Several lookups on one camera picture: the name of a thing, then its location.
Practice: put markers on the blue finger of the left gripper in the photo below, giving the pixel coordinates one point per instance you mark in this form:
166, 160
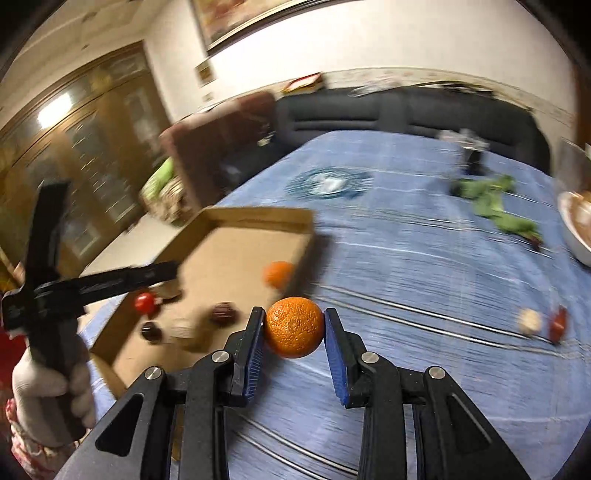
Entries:
120, 281

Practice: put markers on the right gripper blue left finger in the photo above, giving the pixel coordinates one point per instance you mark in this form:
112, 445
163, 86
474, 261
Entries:
246, 349

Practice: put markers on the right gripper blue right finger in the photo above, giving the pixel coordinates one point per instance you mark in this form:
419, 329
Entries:
354, 369

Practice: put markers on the red tomato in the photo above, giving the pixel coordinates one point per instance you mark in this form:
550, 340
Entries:
145, 303

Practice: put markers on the large wrinkled red date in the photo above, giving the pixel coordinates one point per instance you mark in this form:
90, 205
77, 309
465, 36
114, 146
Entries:
223, 314

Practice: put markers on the orange tangerine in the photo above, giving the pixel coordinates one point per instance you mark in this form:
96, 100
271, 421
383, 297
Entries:
277, 274
295, 327

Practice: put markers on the dark avocado-like fruit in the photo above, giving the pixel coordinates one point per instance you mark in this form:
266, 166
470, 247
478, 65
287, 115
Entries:
151, 332

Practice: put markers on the beige sugarcane chunk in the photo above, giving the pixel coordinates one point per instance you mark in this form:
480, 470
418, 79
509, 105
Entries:
188, 335

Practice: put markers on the round beige sugarcane piece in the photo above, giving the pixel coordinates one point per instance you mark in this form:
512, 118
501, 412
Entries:
530, 322

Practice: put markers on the smooth red date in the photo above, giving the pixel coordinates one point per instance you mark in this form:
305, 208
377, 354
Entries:
558, 323

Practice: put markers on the left white-gloved hand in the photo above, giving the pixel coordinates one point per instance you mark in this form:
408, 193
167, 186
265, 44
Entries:
35, 385

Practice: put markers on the cardboard box tray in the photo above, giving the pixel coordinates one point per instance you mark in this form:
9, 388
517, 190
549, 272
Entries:
221, 254

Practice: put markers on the green patterned cushion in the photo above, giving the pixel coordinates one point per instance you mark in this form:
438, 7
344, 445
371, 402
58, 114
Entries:
163, 193

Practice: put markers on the blue plaid tablecloth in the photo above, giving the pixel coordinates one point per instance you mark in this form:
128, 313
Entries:
425, 281

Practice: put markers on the wooden glass cabinet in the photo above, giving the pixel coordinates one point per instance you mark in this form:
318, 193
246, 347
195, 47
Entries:
98, 128

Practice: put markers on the brown armchair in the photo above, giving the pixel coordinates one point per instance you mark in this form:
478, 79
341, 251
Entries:
200, 141

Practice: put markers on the green leafy vegetable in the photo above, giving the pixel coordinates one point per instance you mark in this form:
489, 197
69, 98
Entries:
486, 196

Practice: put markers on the small dark date near greens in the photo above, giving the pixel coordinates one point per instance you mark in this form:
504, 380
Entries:
535, 243

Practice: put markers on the black electronic device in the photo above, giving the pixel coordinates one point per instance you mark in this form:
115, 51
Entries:
473, 150

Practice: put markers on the black leather sofa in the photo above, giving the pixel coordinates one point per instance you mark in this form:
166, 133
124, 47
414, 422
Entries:
510, 131

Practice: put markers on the white bowl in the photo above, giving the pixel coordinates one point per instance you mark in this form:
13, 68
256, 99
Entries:
574, 210

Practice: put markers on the red gift box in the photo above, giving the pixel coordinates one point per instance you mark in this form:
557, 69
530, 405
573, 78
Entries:
305, 85

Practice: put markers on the small wall plaque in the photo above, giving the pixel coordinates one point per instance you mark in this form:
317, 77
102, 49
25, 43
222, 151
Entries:
205, 73

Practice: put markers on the framed wall painting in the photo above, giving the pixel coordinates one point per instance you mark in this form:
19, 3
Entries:
222, 23

